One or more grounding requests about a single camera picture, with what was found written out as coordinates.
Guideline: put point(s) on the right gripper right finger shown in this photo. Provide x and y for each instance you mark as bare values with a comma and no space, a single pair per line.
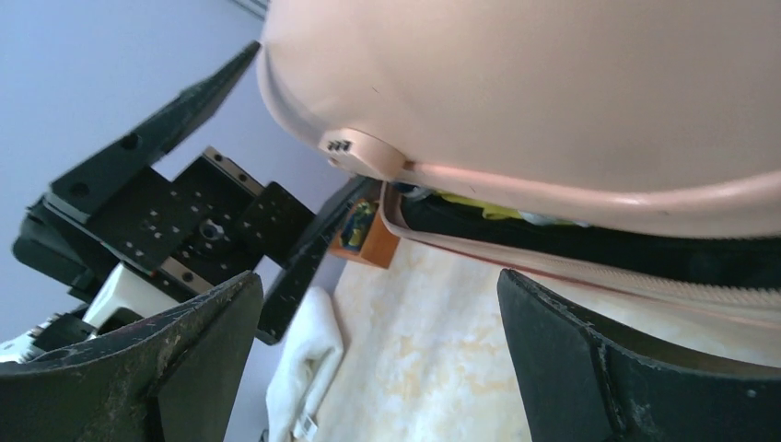
585,377

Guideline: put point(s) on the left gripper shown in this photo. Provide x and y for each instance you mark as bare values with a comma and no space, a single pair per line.
213,221

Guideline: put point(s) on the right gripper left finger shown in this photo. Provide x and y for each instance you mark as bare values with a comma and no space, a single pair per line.
173,376

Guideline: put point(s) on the yellow cloth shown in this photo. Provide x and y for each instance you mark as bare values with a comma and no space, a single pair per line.
488,211

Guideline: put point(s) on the pink suitcase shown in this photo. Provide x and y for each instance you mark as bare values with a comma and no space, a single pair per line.
640,140

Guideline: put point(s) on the blue towel cloth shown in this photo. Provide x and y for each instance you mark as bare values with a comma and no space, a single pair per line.
404,188

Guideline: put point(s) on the white cloth under left arm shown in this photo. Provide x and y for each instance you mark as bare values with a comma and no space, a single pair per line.
312,352

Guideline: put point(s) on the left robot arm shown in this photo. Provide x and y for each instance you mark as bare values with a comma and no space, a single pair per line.
55,248

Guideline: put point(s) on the wooden compartment tray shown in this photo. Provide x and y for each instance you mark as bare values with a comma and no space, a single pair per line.
378,248

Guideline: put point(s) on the rolled yellow green tie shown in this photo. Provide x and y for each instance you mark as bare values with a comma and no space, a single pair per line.
357,225

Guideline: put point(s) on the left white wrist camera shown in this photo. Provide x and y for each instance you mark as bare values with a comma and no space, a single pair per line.
124,298

